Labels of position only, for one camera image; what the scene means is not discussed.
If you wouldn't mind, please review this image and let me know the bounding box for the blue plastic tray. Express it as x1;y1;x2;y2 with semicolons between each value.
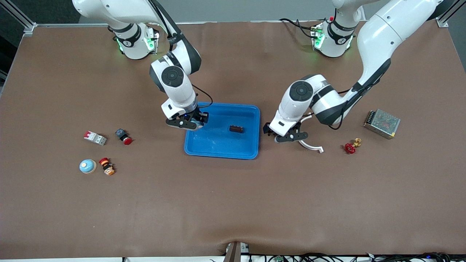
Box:
184;103;261;160

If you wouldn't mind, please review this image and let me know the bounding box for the red push button black body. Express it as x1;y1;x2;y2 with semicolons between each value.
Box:
115;128;133;146

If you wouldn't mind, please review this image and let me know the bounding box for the white red circuit breaker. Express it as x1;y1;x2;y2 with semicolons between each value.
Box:
83;131;107;146

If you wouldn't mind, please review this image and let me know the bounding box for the metal mesh power supply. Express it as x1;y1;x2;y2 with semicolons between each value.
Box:
363;109;401;140

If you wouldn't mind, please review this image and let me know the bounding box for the white curved plastic bracket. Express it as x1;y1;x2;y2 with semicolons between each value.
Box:
299;112;324;154

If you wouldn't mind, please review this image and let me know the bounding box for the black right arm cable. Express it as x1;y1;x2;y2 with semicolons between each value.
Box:
147;0;214;110

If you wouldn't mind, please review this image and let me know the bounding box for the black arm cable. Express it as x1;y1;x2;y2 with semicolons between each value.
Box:
328;82;392;131
147;0;214;110

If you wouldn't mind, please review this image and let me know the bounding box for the brass valve red handle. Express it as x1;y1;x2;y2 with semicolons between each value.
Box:
344;138;362;154

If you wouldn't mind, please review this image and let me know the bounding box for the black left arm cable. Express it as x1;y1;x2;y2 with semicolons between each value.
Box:
328;82;392;131

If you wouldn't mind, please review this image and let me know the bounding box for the yellow ring emergency stop button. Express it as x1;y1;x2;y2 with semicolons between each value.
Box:
99;157;116;176

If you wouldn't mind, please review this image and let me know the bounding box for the black base cable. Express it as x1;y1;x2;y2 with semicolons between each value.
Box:
279;17;328;39

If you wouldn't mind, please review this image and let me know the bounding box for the table edge clamp bracket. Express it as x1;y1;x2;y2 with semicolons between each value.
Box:
223;242;250;262

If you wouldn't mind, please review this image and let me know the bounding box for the aluminium frame profile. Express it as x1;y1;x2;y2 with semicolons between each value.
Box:
436;0;466;28
0;0;37;37

